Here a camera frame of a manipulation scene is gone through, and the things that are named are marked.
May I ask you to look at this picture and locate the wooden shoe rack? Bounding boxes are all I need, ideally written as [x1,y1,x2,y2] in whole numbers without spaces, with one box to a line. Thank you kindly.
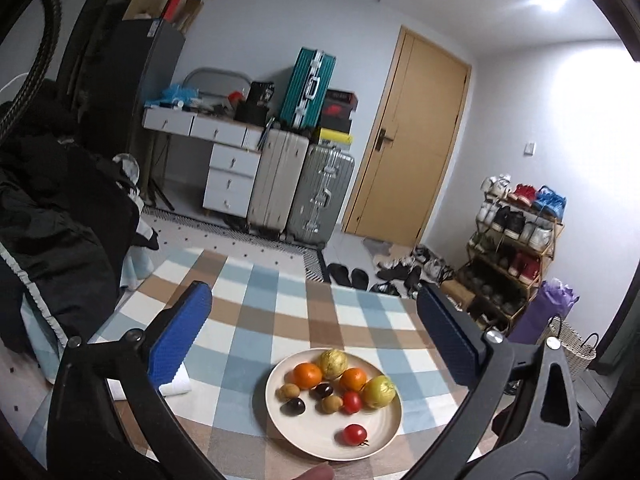
[456,174,567,334]

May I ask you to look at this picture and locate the stacked shoe boxes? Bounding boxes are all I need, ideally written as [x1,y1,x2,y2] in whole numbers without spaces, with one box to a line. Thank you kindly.
[317,89,358,146]

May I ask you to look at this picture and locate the cardboard box on floor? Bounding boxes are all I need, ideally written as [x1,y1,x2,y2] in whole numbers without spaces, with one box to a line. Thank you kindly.
[440,280,475,311]

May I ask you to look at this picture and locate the red tomato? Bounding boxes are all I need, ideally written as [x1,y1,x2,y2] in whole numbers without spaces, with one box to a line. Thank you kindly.
[342,391,362,415]
[342,424,369,446]

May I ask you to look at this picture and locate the orange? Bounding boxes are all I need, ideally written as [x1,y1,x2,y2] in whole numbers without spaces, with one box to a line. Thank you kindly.
[292,362,323,390]
[338,367,368,392]

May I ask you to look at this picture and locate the yellow pear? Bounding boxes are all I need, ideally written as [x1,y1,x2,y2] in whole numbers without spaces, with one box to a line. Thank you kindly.
[360,375,397,410]
[317,349,348,380]

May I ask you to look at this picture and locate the plaid tablecloth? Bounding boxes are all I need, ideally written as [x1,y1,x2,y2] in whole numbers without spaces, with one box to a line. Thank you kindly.
[22,246,501,480]

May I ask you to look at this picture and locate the dark grey refrigerator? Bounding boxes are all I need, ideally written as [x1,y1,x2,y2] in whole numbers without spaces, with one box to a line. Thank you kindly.
[78,18,184,158]

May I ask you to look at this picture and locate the beige suitcase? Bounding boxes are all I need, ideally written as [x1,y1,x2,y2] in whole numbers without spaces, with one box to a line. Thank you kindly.
[247,129,309,235]

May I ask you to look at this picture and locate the orange right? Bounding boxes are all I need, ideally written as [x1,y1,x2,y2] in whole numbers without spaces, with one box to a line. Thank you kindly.
[338,367,368,392]

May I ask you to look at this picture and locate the person's left hand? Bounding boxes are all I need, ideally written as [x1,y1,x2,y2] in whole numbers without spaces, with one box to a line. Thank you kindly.
[293,463,335,480]

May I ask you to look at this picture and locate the white paper towel roll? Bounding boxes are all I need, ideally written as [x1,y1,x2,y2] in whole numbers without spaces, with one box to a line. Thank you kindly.
[107,364,192,402]

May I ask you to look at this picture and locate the wooden door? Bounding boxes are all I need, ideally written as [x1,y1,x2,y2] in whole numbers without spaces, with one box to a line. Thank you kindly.
[343,27,472,246]

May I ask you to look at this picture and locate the brown kiwi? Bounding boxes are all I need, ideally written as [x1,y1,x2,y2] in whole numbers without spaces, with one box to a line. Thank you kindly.
[277,382,300,402]
[321,394,343,414]

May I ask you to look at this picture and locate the dark plum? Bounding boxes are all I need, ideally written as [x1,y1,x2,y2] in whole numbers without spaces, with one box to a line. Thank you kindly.
[280,396,306,416]
[310,382,334,400]

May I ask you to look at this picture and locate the yellow pear right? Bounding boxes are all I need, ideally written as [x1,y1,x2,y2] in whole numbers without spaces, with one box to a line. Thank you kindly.
[360,375,397,410]

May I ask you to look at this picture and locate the white drawer desk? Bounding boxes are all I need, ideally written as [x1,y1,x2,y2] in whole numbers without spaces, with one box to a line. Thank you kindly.
[142,106,262,218]

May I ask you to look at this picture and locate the silver suitcase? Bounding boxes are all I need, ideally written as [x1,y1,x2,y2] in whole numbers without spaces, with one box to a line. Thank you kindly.
[285,144,355,248]

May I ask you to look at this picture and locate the woven basket bag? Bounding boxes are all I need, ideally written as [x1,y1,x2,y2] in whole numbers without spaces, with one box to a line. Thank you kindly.
[542,315,600,382]

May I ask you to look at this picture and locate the yellow pear rear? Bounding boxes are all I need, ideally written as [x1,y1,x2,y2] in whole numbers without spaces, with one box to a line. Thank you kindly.
[317,349,348,380]

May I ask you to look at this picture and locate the beige round plate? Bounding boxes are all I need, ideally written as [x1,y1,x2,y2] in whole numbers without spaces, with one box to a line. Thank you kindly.
[265,348,402,462]

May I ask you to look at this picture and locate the teal suitcase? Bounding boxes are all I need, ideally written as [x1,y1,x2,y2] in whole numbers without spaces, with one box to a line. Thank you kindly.
[278,48,336,131]

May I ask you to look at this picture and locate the black clothes pile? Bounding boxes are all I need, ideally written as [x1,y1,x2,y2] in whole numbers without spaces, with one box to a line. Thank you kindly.
[0,79,162,361]

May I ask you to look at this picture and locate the orange left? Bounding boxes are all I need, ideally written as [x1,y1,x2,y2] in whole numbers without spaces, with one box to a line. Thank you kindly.
[292,362,323,390]

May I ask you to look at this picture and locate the purple bag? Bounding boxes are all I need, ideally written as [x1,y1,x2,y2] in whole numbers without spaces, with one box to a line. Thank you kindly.
[508,278,579,344]

